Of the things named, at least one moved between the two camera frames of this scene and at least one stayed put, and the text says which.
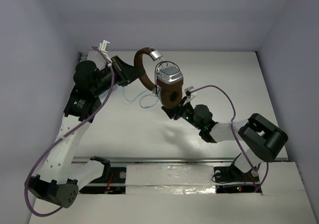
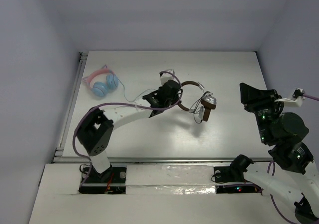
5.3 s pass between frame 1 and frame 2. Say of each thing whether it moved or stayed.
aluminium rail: stayed
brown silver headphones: moved
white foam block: stayed
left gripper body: moved
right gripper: moved
